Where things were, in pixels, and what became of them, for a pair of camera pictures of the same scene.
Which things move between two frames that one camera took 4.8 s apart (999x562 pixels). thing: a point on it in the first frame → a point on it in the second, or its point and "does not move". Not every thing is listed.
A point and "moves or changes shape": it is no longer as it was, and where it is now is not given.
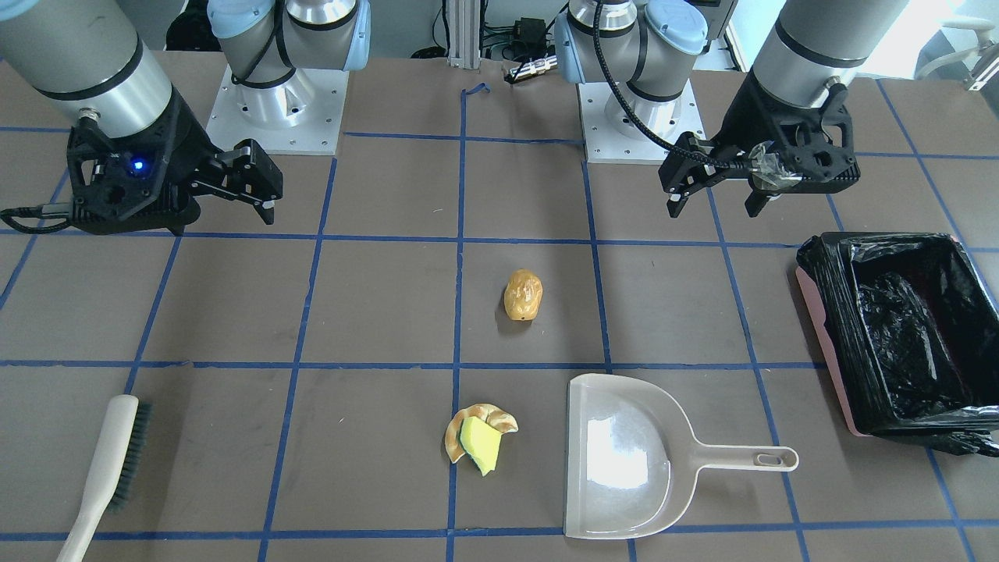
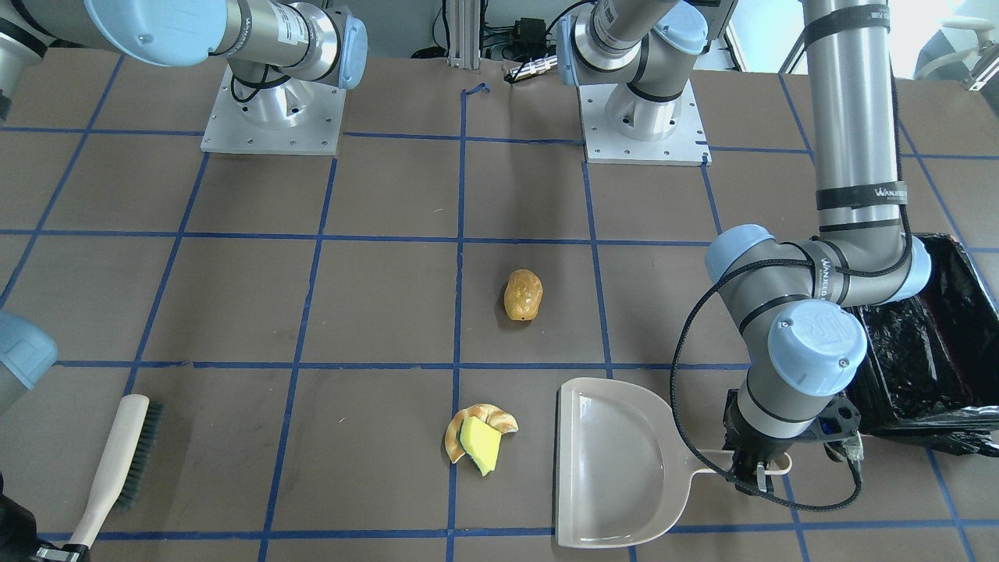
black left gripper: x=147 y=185 → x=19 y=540
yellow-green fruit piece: x=481 y=443 does not move
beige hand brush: x=119 y=457 moves or changes shape
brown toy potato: x=523 y=294 does not move
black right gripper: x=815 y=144 → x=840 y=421
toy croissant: x=503 y=421 does not move
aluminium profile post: x=464 y=33 does not move
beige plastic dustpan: x=632 y=458 moves or changes shape
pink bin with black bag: x=911 y=333 does not move
